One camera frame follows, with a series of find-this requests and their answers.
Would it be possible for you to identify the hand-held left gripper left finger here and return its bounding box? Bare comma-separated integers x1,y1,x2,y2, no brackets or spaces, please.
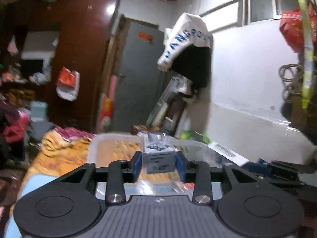
59,151,143,205

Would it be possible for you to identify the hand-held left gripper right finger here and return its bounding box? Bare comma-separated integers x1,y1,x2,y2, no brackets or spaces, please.
174,151,270,205

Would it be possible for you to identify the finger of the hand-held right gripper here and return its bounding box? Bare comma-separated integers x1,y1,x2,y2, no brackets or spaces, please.
258,158,311,175
248,163,306,191

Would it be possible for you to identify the grey box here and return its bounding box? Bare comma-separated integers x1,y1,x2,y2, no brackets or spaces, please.
142,132,175,174

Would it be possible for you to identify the clear plastic bin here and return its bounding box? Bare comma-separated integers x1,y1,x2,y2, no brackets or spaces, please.
88,132,224,186

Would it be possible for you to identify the green plastic bag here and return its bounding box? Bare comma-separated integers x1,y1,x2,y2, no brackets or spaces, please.
180,130,211,144

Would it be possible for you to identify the white labelled paper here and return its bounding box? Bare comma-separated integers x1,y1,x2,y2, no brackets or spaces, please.
208,141,249,166

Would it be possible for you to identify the brown hanging bag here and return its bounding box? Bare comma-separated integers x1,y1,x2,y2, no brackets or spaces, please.
281,62,317,145

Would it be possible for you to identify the red poster roll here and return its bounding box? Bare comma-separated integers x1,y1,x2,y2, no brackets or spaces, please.
99,93,113,133

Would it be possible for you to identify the leaning folded metal rack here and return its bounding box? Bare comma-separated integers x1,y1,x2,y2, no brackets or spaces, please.
146,77,196,137

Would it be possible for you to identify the orange printed blanket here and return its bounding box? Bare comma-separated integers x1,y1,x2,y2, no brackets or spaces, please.
25,126,96,179

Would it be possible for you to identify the pink foam roll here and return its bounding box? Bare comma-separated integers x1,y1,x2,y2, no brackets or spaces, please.
109,76,118,105

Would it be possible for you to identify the grey door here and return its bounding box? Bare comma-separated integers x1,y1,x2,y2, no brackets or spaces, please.
98,15,174,133

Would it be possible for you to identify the light blue mat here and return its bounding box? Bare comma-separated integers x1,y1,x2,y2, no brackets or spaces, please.
5,174,61,238

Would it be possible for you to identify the red and white plastic bag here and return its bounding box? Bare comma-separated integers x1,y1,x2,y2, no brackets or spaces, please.
56,66,80,102

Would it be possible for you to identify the teal box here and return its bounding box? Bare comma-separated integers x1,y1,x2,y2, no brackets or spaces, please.
30,101,49,122

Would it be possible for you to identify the pile of red clothes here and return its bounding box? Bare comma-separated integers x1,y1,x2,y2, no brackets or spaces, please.
0,99,32,145

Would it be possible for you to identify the dark red wooden wardrobe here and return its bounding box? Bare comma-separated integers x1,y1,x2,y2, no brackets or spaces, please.
0,0,120,135

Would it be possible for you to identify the white and black hanging jacket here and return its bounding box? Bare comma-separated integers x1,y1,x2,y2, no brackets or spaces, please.
157,12,213,105

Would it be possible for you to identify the red hanging bag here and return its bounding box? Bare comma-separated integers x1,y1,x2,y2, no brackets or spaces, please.
279,9,310,54

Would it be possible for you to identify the black monitor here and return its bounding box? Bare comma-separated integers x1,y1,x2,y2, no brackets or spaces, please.
21,59,44,79

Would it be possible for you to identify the window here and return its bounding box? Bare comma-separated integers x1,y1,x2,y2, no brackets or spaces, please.
238,0,301,28

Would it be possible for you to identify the metal rod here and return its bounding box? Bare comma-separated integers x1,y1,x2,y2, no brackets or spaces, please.
199,0,298,18

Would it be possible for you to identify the coiled rope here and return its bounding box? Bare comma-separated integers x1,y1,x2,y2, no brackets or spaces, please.
279,63,306,102

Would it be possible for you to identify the yellow-green strap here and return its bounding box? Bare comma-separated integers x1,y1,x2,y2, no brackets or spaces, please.
292,0,314,108

